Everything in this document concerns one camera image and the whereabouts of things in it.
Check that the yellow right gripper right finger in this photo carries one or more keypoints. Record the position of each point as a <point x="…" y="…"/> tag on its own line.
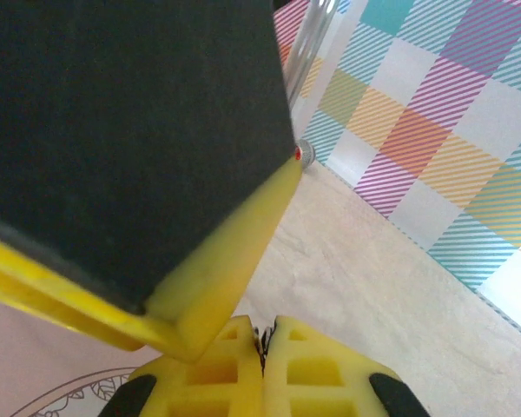
<point x="312" y="391"/>

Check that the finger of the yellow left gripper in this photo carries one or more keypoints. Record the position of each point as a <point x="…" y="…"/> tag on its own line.
<point x="126" y="143"/>

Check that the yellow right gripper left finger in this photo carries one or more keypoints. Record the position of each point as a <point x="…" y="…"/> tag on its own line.
<point x="217" y="391"/>

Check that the pink cartoon print box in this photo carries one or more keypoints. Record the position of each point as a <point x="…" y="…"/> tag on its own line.
<point x="48" y="373"/>

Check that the small silver round knob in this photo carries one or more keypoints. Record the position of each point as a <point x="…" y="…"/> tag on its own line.
<point x="306" y="153"/>

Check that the clear plastic rod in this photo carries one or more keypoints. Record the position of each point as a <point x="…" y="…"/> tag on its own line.
<point x="306" y="48"/>

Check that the pastel checkered cloth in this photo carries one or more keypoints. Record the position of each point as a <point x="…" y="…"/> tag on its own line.
<point x="438" y="130"/>

